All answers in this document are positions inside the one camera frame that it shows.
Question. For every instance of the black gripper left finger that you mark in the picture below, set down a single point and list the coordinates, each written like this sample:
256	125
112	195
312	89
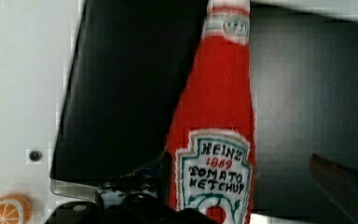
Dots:
139	197

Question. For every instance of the knitted orange half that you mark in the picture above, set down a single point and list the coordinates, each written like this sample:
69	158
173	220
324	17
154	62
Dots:
15	209

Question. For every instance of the black toaster oven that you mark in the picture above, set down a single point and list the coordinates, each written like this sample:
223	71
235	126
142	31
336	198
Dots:
130	68

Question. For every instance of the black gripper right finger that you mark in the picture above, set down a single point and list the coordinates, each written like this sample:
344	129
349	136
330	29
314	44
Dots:
338	182

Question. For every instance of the red knitted ketchup bottle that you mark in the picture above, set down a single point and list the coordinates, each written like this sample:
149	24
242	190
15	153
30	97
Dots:
212	136

